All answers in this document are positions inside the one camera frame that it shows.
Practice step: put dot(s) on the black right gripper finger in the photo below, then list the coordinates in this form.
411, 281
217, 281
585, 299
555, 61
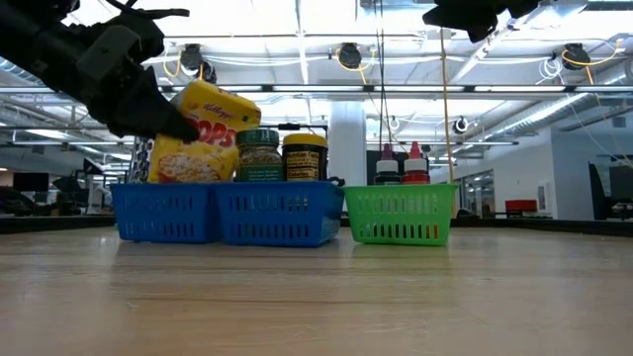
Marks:
465, 20

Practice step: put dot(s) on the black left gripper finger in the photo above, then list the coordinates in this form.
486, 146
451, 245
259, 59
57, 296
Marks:
153, 118

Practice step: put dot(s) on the yellow Corn Pops cereal box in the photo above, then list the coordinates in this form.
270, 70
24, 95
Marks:
207, 158

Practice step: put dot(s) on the green-lid herb jar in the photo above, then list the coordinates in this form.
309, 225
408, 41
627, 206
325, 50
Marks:
259, 158

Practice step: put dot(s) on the red food colouring bottle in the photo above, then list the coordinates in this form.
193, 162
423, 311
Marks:
416, 165

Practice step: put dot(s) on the yellow-lid dark spice jar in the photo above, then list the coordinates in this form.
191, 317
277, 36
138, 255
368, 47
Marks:
305, 158

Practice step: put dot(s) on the purple food colouring bottle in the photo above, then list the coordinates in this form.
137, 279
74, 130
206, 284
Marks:
388, 165

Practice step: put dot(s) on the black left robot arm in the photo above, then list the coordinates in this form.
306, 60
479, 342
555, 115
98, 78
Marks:
29, 39

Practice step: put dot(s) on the blue plastic basket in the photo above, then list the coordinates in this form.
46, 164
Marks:
277, 190
163, 190

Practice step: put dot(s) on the black stand with boom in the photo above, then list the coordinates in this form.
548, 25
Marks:
301, 127

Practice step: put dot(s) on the long ceiling light strip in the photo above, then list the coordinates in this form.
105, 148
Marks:
316, 88

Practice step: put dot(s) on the white building pillar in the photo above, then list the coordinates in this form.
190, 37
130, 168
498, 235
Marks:
346, 138

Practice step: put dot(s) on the green plastic basket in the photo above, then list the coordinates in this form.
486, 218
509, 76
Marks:
400, 192

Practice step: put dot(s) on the red box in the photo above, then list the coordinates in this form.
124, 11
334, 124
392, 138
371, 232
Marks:
521, 205

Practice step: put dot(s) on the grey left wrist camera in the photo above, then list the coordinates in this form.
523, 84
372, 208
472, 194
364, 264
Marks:
106, 52

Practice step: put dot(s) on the silver ventilation duct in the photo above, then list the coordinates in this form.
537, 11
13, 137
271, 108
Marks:
544, 116

